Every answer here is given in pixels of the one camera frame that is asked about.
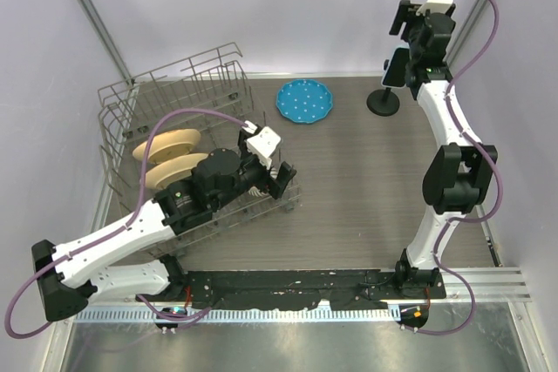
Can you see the grey wire dish rack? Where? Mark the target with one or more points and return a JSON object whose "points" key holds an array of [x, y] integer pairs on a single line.
{"points": [[130, 108]]}

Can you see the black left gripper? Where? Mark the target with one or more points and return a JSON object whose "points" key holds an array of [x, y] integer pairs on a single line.
{"points": [[268, 184]]}

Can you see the phone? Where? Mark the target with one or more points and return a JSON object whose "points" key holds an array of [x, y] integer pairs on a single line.
{"points": [[395, 68]]}

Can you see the white slotted cable duct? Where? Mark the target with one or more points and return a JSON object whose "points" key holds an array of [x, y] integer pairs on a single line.
{"points": [[323, 313]]}

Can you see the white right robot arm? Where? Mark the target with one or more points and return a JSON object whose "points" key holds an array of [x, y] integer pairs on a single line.
{"points": [[458, 178]]}

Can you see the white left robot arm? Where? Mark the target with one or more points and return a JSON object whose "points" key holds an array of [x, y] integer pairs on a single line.
{"points": [[73, 274]]}

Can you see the blue polka dot plate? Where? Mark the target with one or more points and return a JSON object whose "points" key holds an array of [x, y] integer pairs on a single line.
{"points": [[304, 101]]}

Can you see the black phone stand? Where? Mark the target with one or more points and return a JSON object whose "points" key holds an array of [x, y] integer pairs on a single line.
{"points": [[384, 102]]}

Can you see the beige wooden bowl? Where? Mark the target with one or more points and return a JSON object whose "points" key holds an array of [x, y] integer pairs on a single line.
{"points": [[166, 173], [172, 144]]}

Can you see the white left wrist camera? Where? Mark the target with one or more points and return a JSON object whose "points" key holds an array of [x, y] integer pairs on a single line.
{"points": [[262, 142]]}

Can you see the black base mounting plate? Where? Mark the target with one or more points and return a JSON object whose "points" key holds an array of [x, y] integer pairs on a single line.
{"points": [[290, 290]]}

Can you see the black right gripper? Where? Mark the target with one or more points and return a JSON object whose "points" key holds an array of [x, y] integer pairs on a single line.
{"points": [[406, 14]]}

